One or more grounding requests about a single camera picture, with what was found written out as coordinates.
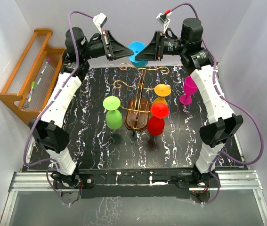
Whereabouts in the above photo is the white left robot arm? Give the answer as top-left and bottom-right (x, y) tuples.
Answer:
(29, 27), (134, 188)

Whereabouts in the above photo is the orange plastic wine glass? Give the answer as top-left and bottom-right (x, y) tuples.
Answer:
(152, 84), (171, 106)

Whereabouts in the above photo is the purple capped marker pen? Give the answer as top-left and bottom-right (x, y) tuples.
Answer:
(40, 58), (51, 76)

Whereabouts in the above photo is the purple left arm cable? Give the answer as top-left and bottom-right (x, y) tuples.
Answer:
(23, 10), (95, 207)

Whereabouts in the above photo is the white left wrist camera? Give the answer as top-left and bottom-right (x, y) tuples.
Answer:
(93, 13), (107, 34)

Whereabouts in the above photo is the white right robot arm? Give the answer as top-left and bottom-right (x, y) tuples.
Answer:
(135, 14), (243, 187)

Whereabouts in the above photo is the gold wire wine glass rack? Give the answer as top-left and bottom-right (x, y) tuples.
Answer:
(113, 62), (168, 137)

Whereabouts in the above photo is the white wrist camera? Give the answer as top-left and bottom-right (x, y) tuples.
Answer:
(156, 9), (172, 34)
(93, 13), (107, 34)

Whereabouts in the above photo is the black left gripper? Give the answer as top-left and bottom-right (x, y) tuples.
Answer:
(81, 31), (134, 61)

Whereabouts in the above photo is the magenta plastic wine glass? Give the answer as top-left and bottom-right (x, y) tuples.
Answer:
(179, 76), (198, 105)

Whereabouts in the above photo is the green capped marker pen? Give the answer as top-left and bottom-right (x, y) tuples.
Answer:
(27, 78), (41, 103)

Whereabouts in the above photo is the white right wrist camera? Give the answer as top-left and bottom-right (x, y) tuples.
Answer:
(156, 9), (172, 34)

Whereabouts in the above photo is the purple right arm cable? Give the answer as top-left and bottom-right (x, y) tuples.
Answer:
(170, 2), (265, 208)

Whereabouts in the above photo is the green plastic wine glass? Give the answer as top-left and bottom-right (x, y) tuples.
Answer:
(103, 96), (123, 130)

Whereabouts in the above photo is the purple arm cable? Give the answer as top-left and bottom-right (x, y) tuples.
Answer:
(170, 2), (265, 208)
(23, 10), (95, 207)

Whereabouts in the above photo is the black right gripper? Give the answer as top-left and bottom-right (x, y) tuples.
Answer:
(134, 32), (187, 62)

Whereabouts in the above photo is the blue plastic wine glass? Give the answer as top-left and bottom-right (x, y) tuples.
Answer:
(128, 41), (148, 68)

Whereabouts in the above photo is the orange wooden shelf rack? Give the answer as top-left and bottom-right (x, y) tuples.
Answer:
(0, 29), (65, 125)

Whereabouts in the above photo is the red plastic wine glass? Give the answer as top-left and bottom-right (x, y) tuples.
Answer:
(147, 103), (170, 136)

